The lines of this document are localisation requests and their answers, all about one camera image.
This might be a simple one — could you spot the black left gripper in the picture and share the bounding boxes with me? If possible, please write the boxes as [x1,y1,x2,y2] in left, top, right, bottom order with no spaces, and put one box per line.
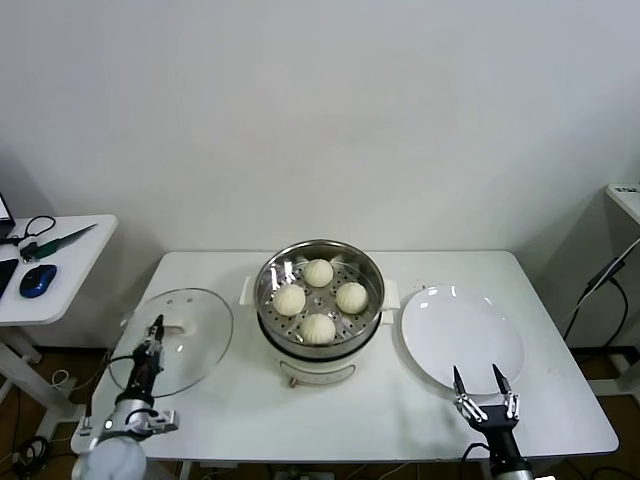
[122,314,167,401]

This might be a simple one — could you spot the black power cable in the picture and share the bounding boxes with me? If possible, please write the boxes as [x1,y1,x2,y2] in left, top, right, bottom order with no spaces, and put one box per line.
[562,277,629,346]

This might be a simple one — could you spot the white power cable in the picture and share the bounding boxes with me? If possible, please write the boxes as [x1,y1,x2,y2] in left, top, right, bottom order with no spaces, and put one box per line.
[559,243,640,321]

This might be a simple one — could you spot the round glass pot lid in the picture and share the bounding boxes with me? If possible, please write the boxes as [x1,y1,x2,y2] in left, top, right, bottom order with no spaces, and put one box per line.
[107,287,235,400]

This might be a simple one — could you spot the laptop computer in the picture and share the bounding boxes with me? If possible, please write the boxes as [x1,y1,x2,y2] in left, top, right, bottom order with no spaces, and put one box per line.
[0,192,16,240]

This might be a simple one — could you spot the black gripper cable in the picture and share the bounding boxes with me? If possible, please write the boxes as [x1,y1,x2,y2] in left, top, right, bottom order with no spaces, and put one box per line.
[459,442,494,480]
[78,349,144,439]

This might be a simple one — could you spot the black smartphone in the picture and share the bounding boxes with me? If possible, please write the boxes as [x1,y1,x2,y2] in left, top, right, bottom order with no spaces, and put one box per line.
[0,257,20,296]

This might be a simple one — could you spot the black looped cable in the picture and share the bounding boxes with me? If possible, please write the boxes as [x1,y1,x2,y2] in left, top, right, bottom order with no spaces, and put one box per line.
[0,214,56,247]

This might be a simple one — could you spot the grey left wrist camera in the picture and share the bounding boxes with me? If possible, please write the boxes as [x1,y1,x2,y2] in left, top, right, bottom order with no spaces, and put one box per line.
[144,408,180,432]

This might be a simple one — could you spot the white side table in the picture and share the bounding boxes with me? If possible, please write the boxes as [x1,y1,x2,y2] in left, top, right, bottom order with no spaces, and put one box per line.
[0,214,119,441]

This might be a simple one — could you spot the black power adapter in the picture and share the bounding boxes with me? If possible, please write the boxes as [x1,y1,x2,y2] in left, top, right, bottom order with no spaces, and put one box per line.
[583,255,624,292]

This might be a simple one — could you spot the white electric cooker base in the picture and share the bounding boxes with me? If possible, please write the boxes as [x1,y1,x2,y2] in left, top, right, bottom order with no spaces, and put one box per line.
[239,275,400,390]

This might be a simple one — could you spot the stainless steel steamer basket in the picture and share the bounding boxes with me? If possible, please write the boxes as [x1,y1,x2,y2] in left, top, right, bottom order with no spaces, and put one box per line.
[253,239,386,359]

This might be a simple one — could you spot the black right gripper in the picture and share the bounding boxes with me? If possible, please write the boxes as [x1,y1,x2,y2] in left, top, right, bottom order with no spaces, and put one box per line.
[452,363,522,470]

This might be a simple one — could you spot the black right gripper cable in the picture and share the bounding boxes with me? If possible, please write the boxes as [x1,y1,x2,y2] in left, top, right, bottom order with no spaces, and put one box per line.
[459,442,494,480]

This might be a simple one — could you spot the white steamed baozi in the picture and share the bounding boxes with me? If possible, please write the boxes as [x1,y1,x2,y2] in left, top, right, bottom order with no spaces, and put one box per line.
[298,312,337,347]
[272,284,307,317]
[335,281,370,315]
[302,258,335,289]

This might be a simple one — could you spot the black floor cables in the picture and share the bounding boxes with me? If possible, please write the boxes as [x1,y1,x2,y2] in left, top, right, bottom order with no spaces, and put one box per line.
[0,434,76,480]

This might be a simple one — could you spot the white round plate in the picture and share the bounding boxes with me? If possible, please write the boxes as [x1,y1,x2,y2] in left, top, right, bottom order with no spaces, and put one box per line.
[399,284,525,396]

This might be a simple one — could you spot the blue computer mouse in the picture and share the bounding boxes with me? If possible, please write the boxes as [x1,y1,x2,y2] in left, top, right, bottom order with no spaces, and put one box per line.
[19,263,59,299]

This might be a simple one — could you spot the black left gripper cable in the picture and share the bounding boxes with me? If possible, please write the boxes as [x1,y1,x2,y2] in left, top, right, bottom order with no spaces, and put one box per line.
[78,349,144,439]

